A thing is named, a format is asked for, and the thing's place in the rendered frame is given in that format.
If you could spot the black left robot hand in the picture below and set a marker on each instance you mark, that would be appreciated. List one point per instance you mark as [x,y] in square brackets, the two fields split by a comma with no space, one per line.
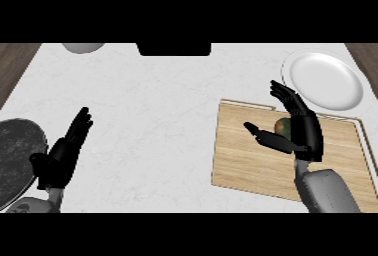
[60,156]

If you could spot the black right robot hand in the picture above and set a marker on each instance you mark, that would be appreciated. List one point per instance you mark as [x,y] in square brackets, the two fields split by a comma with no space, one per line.
[303,131]

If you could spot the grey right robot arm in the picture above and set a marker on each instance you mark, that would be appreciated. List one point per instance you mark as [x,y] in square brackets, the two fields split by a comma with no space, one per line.
[322,188]

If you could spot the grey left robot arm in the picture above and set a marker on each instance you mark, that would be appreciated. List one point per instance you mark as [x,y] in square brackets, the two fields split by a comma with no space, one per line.
[41,201]

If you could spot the green squash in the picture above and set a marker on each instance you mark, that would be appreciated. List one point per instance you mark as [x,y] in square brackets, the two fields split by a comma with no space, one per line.
[282,127]

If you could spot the wooden tray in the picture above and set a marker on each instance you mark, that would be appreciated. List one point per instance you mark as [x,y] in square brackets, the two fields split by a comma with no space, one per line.
[289,156]

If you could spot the white plate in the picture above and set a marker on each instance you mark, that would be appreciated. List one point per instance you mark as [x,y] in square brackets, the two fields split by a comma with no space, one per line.
[325,80]

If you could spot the dark grey round pan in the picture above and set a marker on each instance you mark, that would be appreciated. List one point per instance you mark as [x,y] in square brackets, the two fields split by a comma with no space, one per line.
[16,156]

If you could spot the grey bowl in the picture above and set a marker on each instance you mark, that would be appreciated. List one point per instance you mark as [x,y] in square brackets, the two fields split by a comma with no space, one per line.
[83,47]

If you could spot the black appliance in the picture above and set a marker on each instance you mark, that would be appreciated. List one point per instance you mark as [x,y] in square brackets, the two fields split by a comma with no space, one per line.
[173,49]

